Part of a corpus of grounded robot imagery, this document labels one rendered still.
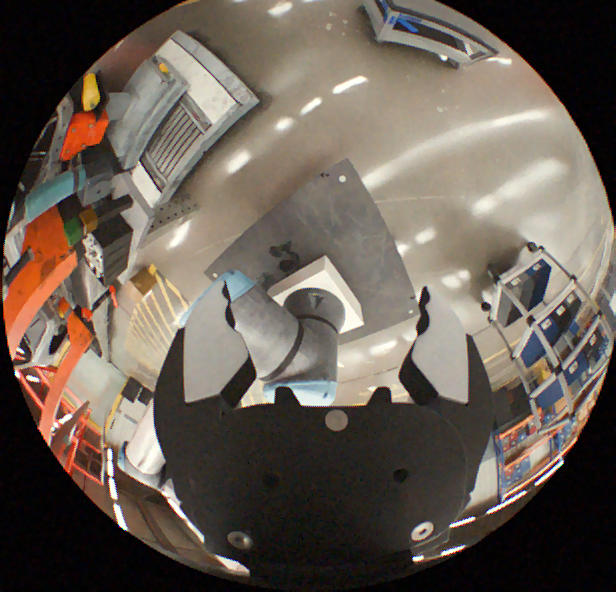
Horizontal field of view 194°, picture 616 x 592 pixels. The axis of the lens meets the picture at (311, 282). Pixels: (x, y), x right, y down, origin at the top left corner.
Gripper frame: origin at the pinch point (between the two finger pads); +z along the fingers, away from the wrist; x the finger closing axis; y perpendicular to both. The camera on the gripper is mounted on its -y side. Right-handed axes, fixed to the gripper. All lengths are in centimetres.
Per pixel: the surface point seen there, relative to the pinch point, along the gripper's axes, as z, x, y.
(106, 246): 13, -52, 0
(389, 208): 65, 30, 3
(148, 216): 23.3, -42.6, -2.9
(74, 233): 3.8, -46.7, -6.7
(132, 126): 45, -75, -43
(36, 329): -35, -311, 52
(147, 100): 43, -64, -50
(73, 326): 19, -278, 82
